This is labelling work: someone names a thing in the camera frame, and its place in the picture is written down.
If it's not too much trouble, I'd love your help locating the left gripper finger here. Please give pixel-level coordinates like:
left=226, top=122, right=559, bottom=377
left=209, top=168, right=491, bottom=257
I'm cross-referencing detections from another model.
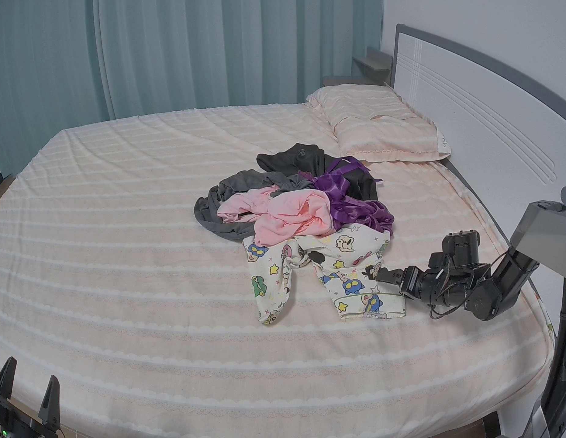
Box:
left=0, top=356, right=18, bottom=401
left=38, top=374, right=61, bottom=430

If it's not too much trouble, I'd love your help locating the white printed pyjama top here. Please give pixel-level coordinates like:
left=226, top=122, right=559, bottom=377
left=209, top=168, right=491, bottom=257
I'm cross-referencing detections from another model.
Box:
left=243, top=224, right=407, bottom=326

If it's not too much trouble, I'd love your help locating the black garment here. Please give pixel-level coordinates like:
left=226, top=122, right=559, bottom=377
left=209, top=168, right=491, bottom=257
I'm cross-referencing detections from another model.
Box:
left=257, top=143, right=379, bottom=202

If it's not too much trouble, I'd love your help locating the pink garment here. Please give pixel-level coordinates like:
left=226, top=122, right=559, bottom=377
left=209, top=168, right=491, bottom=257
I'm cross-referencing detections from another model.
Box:
left=217, top=186, right=334, bottom=247

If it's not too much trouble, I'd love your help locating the cream pillow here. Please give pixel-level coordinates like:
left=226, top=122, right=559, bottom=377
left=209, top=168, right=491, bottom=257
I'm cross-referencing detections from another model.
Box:
left=306, top=85, right=452, bottom=163

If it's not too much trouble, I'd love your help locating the grey garment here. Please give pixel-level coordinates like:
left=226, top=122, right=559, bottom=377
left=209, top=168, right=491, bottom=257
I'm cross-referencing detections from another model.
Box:
left=194, top=170, right=318, bottom=241

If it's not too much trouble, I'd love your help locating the purple garment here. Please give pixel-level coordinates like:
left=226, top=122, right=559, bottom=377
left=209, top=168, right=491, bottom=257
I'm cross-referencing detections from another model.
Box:
left=310, top=155, right=395, bottom=236

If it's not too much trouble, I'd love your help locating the grey bedside table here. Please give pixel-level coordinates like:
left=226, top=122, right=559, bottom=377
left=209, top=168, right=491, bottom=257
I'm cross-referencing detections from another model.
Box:
left=323, top=46, right=393, bottom=88

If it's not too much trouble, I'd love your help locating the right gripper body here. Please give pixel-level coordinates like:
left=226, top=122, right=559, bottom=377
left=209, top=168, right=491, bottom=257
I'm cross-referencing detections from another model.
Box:
left=398, top=265, right=432, bottom=301

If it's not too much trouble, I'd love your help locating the blue-green curtain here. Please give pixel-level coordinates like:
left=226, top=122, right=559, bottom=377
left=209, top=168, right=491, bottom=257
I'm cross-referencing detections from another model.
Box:
left=0, top=0, right=115, bottom=177
left=94, top=0, right=384, bottom=120

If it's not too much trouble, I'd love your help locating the bed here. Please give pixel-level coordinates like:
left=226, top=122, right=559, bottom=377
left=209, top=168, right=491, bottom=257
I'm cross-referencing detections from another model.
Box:
left=0, top=23, right=566, bottom=438

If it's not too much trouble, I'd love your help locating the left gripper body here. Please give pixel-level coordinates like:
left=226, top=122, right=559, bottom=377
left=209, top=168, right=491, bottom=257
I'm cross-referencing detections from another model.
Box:
left=0, top=388, right=61, bottom=438

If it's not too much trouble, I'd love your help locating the black cable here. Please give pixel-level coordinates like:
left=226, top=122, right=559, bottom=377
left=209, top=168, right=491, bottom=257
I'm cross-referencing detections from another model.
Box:
left=429, top=305, right=468, bottom=321

